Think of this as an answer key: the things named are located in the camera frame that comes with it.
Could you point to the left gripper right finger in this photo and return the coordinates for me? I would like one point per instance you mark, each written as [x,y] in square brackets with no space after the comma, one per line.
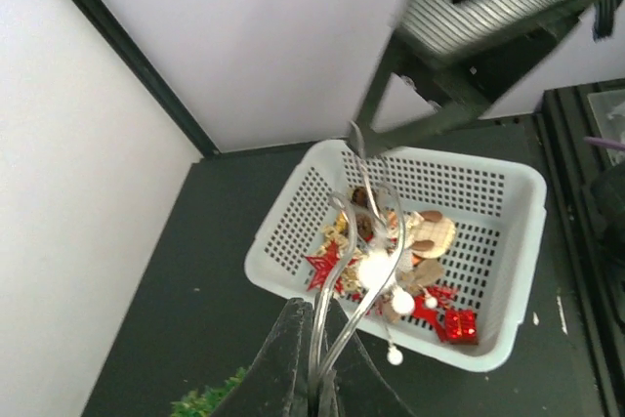
[354,387]

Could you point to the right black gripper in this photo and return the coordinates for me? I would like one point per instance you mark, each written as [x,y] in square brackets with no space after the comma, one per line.
[418,91]

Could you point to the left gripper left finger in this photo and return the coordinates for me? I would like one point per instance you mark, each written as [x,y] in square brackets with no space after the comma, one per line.
[276,382]

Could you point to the small green christmas tree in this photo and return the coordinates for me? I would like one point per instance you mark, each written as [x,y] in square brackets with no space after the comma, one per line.
[202,404]

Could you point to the white perforated plastic basket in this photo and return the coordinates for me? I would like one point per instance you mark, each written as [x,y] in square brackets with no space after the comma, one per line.
[496,205]

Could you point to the red gift box ornament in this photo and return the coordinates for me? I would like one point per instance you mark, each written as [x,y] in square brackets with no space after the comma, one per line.
[459,327]

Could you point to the red star ornament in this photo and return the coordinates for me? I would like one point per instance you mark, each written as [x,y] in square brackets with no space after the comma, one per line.
[324,261]

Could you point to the wooden snowman ornament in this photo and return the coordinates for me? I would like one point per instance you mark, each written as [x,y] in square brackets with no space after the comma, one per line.
[428,235]

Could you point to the brown pine cone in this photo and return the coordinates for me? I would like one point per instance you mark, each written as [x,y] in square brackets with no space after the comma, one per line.
[363,218]

